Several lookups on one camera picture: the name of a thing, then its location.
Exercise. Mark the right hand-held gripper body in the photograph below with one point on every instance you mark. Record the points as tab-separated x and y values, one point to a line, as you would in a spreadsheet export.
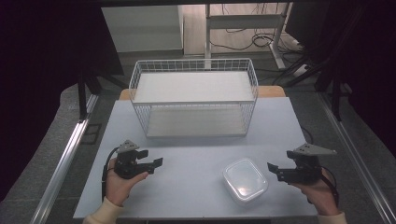
303	169

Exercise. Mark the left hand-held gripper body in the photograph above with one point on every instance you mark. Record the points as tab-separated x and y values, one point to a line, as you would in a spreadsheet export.
126	163

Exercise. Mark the clear plastic food container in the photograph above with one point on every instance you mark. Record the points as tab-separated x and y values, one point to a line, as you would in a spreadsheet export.
245	181

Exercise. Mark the person's left hand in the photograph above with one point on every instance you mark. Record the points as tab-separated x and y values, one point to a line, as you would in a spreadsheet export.
120	188

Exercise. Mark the person's right hand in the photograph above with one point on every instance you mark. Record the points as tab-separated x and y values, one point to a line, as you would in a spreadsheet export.
319	194

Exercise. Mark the wooden table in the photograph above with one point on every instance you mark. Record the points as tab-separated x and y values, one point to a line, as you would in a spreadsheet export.
272	91

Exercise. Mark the white power strip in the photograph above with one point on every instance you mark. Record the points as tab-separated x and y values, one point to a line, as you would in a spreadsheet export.
300	70

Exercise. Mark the black tripod stand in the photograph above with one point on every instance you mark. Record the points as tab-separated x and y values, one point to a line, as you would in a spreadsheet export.
334	77
90	84

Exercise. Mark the black curtain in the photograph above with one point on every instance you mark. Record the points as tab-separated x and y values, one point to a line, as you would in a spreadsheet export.
373	62
40	77

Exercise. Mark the white cabinet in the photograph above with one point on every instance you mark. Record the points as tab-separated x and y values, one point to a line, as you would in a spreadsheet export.
141	28

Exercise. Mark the black floor bracket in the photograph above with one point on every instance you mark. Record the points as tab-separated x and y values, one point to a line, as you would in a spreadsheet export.
91	133

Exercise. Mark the aluminium rail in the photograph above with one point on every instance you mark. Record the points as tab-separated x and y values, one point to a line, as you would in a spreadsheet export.
351	149
63	165

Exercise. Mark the white metal desk frame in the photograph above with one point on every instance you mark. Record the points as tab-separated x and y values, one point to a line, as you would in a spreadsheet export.
244	21

